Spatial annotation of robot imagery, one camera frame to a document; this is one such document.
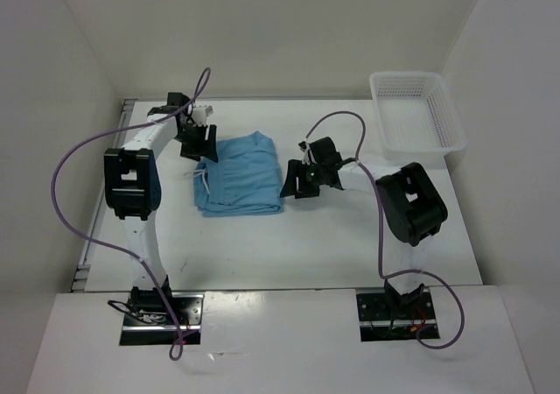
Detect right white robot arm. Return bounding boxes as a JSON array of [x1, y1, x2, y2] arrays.
[[280, 137, 448, 318]]

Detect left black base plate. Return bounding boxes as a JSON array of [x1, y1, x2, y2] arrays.
[[119, 292, 204, 347]]

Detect purple cable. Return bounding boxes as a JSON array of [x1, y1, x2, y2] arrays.
[[304, 112, 465, 351], [51, 67, 214, 362]]

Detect light blue shorts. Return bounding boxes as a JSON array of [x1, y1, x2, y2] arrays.
[[190, 131, 284, 218]]

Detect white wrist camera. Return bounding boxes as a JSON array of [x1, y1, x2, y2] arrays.
[[188, 105, 214, 127], [298, 140, 318, 165]]

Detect aluminium table edge rail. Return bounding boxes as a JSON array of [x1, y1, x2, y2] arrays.
[[69, 98, 137, 292]]

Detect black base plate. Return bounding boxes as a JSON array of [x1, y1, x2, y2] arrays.
[[119, 292, 204, 347], [356, 289, 440, 342]]

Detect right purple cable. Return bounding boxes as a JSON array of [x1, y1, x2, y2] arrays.
[[304, 112, 465, 351]]

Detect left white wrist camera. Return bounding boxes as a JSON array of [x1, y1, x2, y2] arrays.
[[188, 105, 214, 127]]

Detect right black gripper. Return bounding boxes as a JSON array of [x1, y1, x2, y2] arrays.
[[279, 158, 326, 198]]

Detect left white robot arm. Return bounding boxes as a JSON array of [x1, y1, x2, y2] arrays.
[[103, 93, 218, 324]]

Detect white plastic basket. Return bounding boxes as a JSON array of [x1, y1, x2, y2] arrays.
[[369, 71, 467, 160]]

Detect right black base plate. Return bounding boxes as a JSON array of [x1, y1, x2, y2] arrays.
[[356, 289, 440, 342]]

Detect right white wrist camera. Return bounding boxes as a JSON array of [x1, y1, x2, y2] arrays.
[[298, 140, 318, 165]]

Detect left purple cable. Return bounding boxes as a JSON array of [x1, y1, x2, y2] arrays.
[[51, 67, 214, 362]]

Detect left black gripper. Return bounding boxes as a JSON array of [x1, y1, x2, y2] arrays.
[[174, 123, 218, 162]]

